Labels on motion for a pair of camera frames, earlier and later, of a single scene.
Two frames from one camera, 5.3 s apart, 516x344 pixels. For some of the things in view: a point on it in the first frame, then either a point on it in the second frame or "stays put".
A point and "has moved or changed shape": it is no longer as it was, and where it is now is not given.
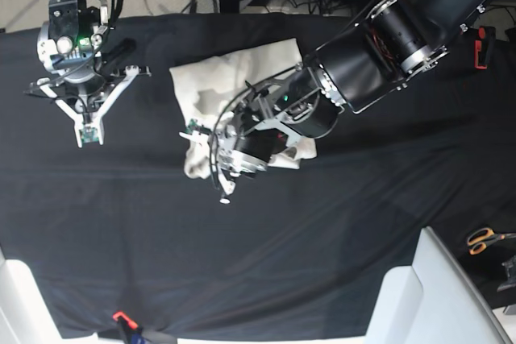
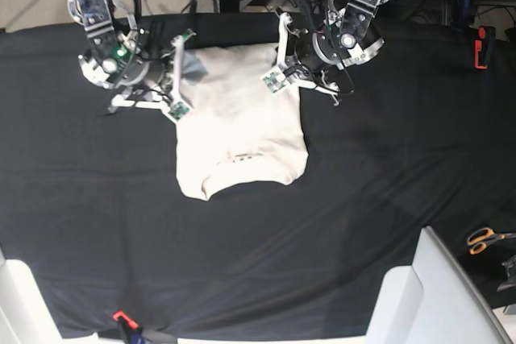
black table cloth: (130, 247) stays put
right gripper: (247, 148) to (343, 39)
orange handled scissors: (479, 238) stays put
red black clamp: (484, 46) stays put
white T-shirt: (202, 84) has moved or changed shape
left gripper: (68, 43) to (123, 57)
